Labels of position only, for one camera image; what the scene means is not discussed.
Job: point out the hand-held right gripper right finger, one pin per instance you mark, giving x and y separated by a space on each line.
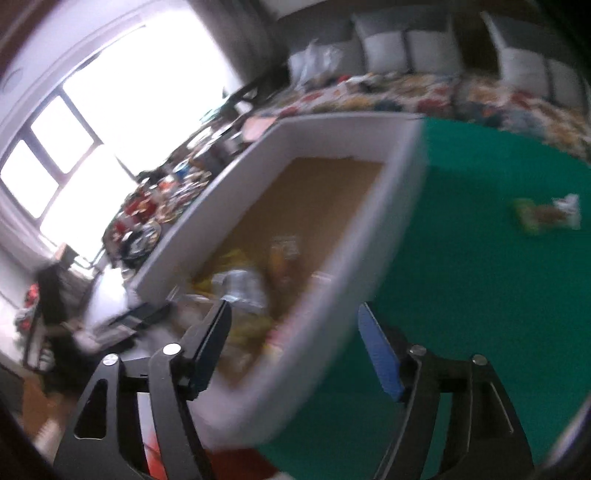
381 360

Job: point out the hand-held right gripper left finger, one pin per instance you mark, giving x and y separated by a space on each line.
210 350

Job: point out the yellow snack packet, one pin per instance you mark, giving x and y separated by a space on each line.
233 258

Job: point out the clear packet with orange label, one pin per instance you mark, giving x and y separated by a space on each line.
281 258

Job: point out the green sausage packet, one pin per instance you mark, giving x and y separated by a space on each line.
538 216

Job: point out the white storage box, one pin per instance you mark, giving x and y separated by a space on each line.
351 134

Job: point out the small white packet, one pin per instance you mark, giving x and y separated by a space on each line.
568 205

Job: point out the green blanket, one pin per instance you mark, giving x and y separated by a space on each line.
461 277

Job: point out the person in dark clothes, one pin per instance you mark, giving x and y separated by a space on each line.
53 323

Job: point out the cluttered side table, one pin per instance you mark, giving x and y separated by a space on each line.
175 189

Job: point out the floral bedsheet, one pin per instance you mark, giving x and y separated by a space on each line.
415 94

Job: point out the bright window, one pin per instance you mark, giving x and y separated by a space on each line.
138 92

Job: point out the small grey pillow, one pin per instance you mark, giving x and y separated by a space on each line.
300 62

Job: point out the clear plastic bag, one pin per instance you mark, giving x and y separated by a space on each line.
321 55

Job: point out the grey sofa with cushions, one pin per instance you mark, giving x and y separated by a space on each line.
471 41

